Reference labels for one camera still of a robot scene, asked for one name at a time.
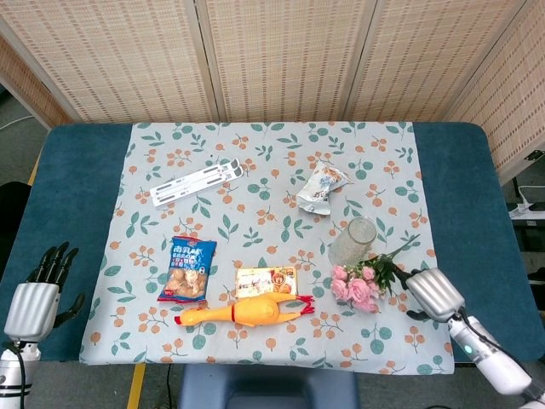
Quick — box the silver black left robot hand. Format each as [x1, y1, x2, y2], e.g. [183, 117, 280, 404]
[3, 241, 86, 343]

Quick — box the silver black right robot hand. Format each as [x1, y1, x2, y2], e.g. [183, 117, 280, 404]
[392, 262, 467, 324]

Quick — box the pink rose bouquet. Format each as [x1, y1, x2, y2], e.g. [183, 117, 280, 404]
[330, 233, 422, 314]

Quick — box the frosted glass vase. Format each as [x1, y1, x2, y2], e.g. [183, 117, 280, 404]
[328, 216, 379, 268]

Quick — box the white power strip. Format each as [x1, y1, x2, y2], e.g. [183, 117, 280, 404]
[509, 203, 545, 220]

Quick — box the silver crumpled snack bag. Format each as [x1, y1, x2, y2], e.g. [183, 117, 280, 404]
[295, 160, 354, 216]

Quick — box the blue snack bag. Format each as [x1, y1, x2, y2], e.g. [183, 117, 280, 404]
[157, 235, 218, 304]

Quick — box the orange curry box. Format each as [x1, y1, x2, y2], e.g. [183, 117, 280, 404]
[233, 266, 301, 299]

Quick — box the floral patterned tablecloth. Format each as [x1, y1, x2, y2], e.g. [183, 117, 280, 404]
[78, 121, 456, 376]

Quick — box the yellow rubber chicken toy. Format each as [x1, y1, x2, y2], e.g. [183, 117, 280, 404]
[174, 291, 315, 328]

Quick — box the woven bamboo folding screen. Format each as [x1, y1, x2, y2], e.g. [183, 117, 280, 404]
[0, 0, 545, 185]

